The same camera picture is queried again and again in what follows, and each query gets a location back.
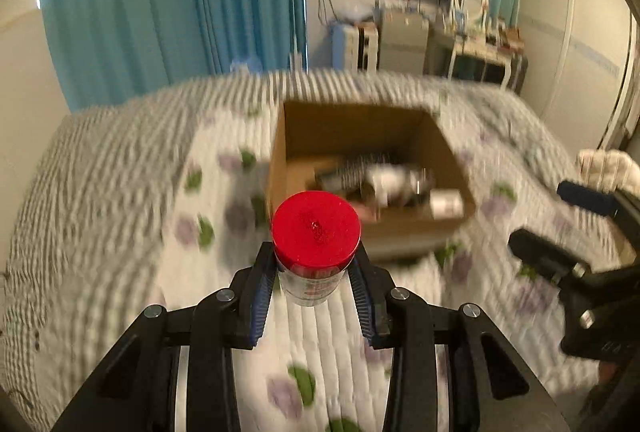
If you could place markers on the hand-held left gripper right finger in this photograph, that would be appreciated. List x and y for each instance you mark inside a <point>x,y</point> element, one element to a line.
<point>361,304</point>

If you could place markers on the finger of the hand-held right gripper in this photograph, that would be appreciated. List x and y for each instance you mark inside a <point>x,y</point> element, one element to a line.
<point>585,198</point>
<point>542,254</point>

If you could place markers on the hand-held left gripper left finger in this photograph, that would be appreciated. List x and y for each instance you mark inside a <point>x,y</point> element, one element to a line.
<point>260,304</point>

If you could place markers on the red-lidded clear jar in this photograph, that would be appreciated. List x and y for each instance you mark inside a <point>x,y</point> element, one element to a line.
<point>315,227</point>

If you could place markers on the white spray bottle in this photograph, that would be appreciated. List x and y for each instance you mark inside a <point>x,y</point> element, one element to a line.
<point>387,179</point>

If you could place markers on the cardboard box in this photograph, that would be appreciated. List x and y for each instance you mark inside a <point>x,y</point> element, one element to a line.
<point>320,132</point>

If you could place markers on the cream padded jacket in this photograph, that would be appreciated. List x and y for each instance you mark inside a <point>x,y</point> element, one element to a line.
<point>607,167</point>

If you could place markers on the floral quilted blanket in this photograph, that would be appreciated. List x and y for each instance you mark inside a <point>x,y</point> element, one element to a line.
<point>320,357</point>

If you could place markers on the small white jar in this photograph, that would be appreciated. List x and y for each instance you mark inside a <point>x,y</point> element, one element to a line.
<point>446,203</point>

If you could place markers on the dark striped packet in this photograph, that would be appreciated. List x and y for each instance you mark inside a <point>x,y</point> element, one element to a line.
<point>342,174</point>

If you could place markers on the dark suitcase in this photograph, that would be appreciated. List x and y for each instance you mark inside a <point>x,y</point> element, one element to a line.
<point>520,75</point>

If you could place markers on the white louvred wardrobe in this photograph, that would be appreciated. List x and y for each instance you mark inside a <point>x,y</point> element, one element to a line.
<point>575,52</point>

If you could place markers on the white dressing table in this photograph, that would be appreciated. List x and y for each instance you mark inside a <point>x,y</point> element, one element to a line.
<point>475,50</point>

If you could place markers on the grey small fridge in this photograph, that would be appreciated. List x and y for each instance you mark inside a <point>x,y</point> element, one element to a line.
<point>404,40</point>

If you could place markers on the wide teal curtain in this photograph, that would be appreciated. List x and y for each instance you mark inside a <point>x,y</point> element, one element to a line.
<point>115,2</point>

